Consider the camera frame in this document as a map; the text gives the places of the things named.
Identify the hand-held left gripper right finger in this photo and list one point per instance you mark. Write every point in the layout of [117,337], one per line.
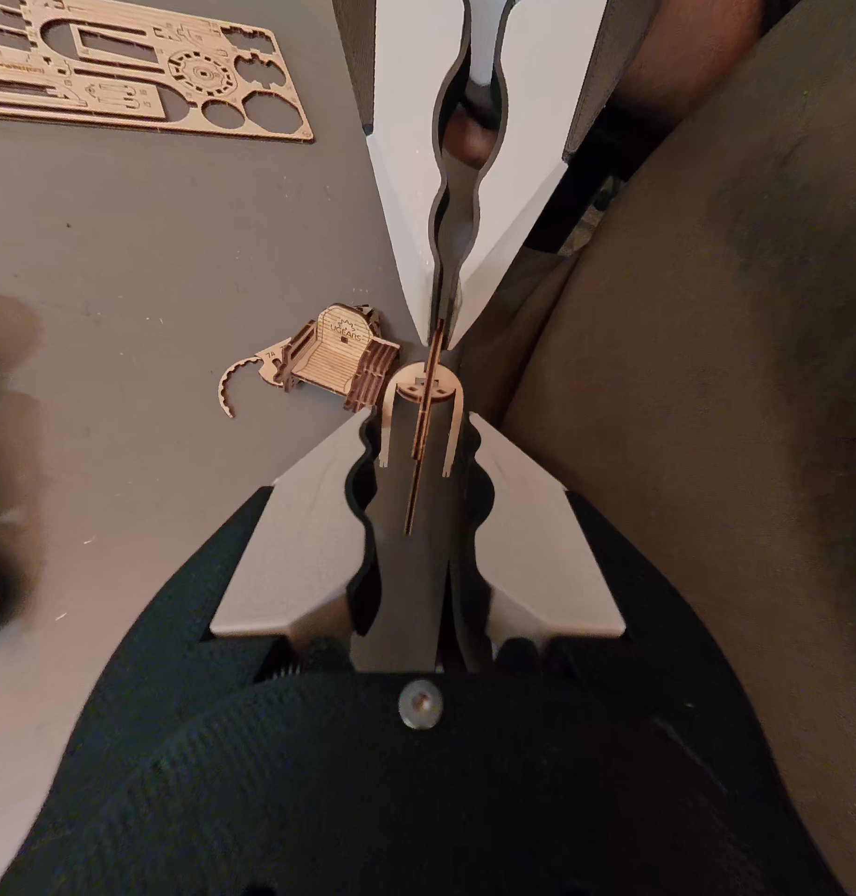
[547,560]

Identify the slotted wooden puzzle sheet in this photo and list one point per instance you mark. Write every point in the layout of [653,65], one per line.
[183,124]

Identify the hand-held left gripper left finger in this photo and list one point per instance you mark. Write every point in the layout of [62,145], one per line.
[295,553]

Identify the wooden curved toothed piece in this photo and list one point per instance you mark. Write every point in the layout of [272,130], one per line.
[267,367]

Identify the small wooden chair model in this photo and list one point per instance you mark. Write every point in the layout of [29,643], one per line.
[337,350]

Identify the thin wooden strip piece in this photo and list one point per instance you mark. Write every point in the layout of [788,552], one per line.
[417,455]

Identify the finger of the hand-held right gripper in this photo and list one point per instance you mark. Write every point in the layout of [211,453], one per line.
[533,140]
[407,140]

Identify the wooden arch-shaped piece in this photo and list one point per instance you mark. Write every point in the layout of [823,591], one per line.
[435,385]

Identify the person's right hand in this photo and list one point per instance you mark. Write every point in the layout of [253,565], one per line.
[466,136]

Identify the grey desk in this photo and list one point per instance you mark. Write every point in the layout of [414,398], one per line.
[155,245]

